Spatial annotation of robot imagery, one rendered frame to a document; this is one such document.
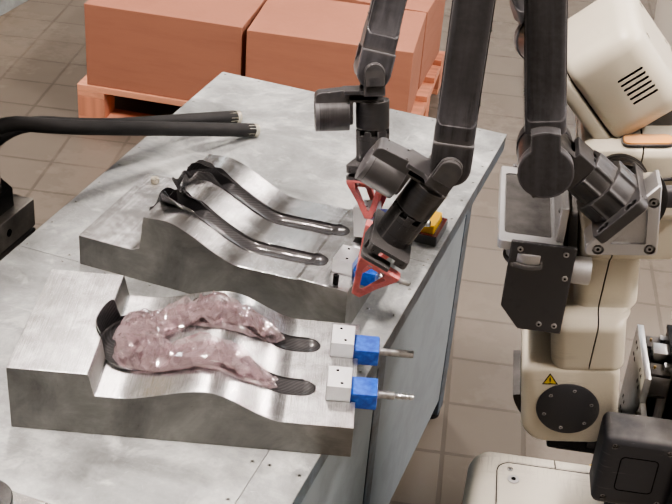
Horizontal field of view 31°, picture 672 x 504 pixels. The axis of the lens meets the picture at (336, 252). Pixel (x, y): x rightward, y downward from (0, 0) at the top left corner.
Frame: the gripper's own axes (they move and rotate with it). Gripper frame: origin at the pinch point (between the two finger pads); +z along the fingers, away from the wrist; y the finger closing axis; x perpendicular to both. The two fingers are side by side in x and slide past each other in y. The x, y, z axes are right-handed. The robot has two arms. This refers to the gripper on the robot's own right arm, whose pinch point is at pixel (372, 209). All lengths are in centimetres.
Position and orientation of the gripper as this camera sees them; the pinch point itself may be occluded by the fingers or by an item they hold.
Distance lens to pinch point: 212.6
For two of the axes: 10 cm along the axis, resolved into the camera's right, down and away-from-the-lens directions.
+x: 9.4, 1.0, -3.1
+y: -3.3, 3.3, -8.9
